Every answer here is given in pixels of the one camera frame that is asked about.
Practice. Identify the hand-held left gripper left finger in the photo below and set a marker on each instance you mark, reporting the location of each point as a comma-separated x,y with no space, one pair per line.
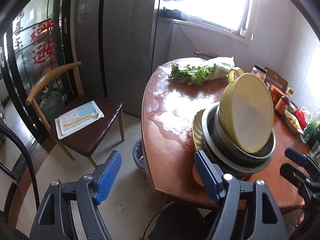
108,177

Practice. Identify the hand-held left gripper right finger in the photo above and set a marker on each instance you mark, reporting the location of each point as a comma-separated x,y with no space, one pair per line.
207,177

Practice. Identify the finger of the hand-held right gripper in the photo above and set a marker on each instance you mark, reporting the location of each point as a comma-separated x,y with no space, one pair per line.
296,155
297,177

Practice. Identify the pink bear-shaped plate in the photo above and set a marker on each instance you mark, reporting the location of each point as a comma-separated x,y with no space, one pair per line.
197,178

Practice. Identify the shallow stainless steel plate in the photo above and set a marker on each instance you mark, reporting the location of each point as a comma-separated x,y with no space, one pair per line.
204,130

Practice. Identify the yellow shell-shaped plate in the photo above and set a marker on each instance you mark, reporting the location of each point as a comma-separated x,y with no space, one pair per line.
197,130

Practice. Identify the black thermos flask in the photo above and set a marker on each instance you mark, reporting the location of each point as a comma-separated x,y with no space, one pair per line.
315,137

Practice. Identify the green plastic bottle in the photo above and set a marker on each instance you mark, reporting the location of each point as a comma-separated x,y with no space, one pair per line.
310,127

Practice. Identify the white dish with food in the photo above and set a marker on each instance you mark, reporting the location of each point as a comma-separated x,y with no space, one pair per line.
292,122

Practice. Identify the red tissue pack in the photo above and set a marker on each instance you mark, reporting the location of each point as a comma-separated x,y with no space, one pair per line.
301,118

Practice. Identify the trash bin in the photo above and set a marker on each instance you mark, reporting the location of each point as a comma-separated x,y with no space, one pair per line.
139,157

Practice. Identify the white ceramic bowl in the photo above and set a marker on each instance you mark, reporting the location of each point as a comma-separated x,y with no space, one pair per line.
292,108

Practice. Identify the brown sauce bottle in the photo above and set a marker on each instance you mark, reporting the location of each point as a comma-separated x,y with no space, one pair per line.
282,105

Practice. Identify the wooden chair with curved back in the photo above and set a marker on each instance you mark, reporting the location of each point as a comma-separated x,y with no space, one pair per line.
95,120

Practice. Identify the red-labelled jar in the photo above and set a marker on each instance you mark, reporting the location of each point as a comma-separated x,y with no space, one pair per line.
276,95

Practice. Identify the printed booklet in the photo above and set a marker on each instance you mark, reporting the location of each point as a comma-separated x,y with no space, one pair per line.
80,117

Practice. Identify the wooden chair with cutout back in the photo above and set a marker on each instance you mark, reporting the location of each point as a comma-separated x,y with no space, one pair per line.
277,78

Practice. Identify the clear jar with dark lid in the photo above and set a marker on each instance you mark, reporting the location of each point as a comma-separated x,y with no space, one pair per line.
258,73

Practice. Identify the large water jug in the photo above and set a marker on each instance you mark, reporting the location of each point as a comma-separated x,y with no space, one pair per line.
51,102

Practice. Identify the wooden chair behind table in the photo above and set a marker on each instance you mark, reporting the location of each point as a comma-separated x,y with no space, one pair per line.
205,54

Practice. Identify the grey refrigerator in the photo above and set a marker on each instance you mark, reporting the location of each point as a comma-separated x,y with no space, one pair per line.
125,42

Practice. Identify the glass door with red characters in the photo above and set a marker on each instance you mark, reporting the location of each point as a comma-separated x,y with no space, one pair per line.
32,55

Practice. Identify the window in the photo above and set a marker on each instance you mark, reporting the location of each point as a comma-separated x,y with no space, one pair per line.
212,2

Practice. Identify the black wall shelf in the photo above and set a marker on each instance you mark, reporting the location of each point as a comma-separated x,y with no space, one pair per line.
175,13

